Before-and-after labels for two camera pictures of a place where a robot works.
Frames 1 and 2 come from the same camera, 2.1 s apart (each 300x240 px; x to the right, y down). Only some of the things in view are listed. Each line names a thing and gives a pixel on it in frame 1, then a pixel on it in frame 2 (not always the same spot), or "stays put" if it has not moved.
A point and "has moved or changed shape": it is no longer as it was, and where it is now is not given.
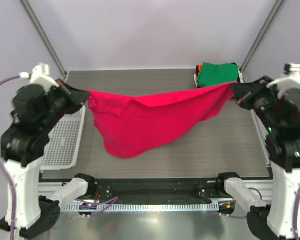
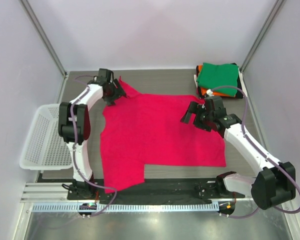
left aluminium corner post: x=45 y=36 stays put
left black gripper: x=75 y=97 -> x=119 y=92
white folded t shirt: x=240 y=76 stays put
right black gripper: x=244 y=96 -> x=193 y=108
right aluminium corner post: x=278 y=4 stays put
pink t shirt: x=133 y=124 has moved or changed shape
